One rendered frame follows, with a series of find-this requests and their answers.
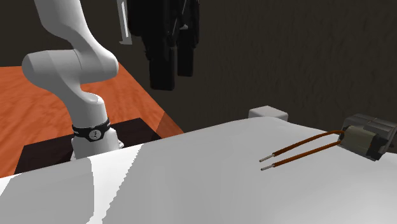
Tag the small white block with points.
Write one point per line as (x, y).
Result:
(268, 112)

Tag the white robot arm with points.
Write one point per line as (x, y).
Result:
(77, 65)

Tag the white bed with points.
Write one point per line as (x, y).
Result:
(198, 189)

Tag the dark robot stand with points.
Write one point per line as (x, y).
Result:
(43, 153)

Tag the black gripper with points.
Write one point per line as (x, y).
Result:
(161, 21)

